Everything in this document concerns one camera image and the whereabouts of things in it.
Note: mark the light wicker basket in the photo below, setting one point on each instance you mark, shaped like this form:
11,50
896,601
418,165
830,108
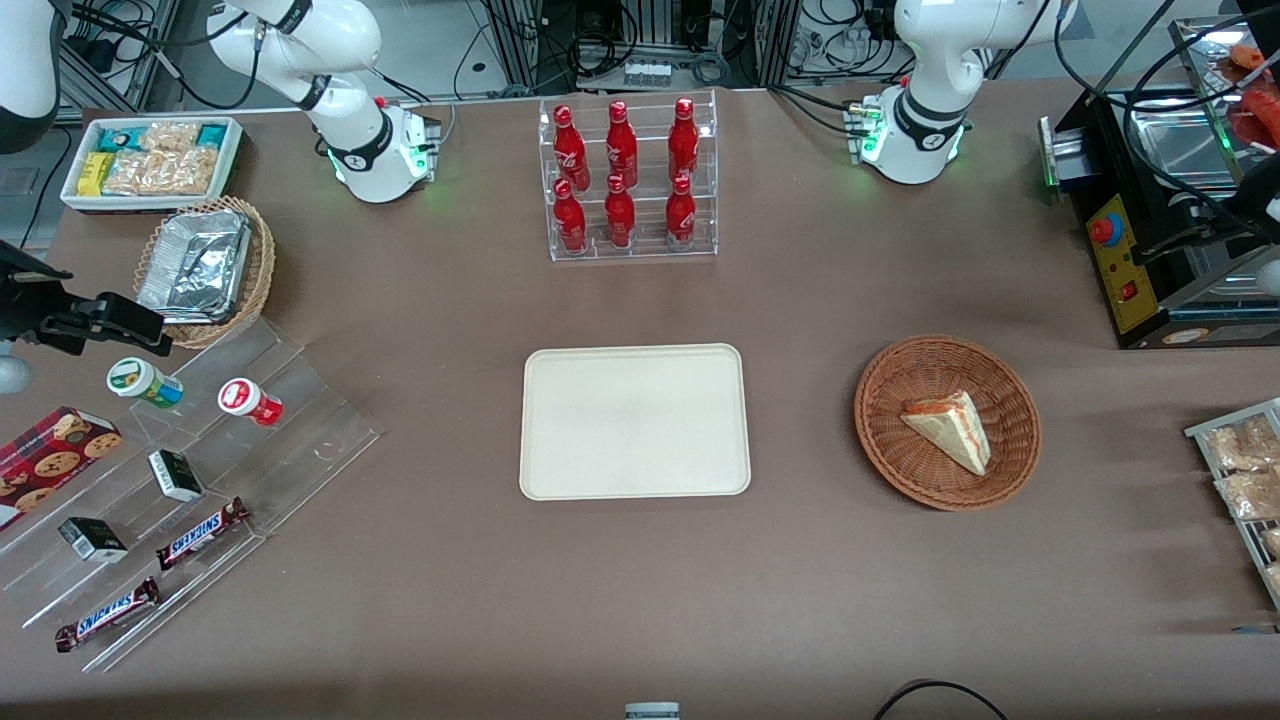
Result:
260,270

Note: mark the teal snack package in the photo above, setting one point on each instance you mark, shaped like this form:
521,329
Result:
212,135
125,138

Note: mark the silver foil packets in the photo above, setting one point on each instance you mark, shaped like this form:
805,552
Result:
195,265

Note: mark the red label white-lid cup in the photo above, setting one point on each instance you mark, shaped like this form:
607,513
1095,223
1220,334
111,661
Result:
247,400

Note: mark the green label white-lid cup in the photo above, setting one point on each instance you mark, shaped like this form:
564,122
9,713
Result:
140,381

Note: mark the white plastic snack bin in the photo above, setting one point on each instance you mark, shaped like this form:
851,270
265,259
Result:
72,195

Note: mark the small black box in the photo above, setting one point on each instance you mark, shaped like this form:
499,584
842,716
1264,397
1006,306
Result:
176,476
92,540

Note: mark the white power strip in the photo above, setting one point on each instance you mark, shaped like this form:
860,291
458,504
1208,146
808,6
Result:
647,73

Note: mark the red orange packaged food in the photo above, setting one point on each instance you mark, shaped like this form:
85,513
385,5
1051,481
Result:
1255,110

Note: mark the black sealing machine yellow panel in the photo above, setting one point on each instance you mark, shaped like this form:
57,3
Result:
1125,270

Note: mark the yellow snack package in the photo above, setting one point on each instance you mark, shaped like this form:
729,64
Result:
94,173

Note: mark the clear acrylic bottle rack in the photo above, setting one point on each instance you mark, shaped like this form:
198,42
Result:
645,245

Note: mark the clear bag of crackers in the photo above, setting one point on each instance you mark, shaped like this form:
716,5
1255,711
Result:
170,136
160,172

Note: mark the red cola bottle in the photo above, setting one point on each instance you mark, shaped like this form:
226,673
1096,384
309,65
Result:
569,218
619,214
681,212
683,138
621,143
569,145

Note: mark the Snickers chocolate bar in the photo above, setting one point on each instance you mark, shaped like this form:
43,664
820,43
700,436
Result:
200,534
105,615

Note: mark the clear bag of snacks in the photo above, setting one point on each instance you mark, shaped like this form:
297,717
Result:
1272,543
1240,445
1250,495

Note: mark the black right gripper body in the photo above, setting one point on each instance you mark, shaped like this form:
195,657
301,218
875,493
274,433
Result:
22,308

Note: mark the wrapped triangle sandwich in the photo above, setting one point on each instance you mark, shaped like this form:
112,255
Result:
952,425

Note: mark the small grey device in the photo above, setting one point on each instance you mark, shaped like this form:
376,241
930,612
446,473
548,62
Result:
652,712

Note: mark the red tartan cookie box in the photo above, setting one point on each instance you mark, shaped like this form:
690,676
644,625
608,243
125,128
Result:
45,465

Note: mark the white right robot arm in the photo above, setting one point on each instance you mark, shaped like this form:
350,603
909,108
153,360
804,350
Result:
345,45

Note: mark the clear acrylic stepped display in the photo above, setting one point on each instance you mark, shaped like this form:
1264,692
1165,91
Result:
300,440

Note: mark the brown wicker basket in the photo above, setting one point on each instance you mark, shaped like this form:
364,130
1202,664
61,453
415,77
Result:
890,440

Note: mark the cream rectangular tray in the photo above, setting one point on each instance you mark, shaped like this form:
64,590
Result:
634,422

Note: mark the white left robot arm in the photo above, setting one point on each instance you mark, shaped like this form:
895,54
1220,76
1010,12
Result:
920,120

